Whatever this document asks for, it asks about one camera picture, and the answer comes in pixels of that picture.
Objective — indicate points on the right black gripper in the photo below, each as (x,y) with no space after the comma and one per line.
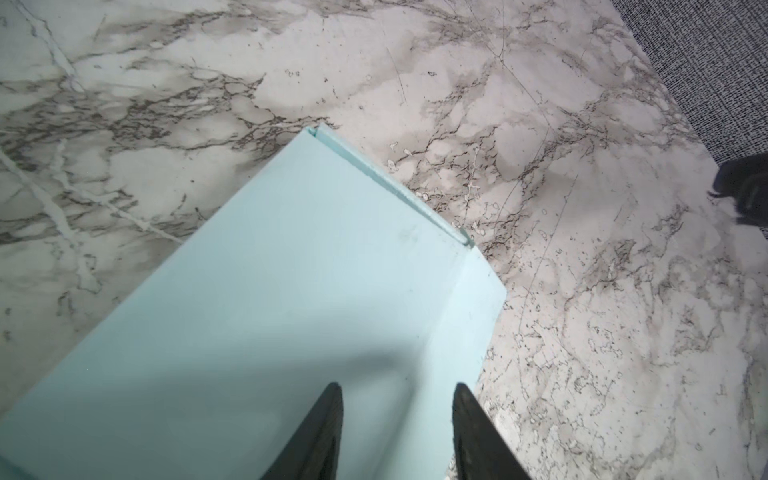
(744,180)

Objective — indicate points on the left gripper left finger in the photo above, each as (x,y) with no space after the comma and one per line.
(313,450)

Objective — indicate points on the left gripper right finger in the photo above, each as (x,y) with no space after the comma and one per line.
(480,451)

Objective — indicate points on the light blue paper box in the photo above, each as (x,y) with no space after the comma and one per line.
(321,269)

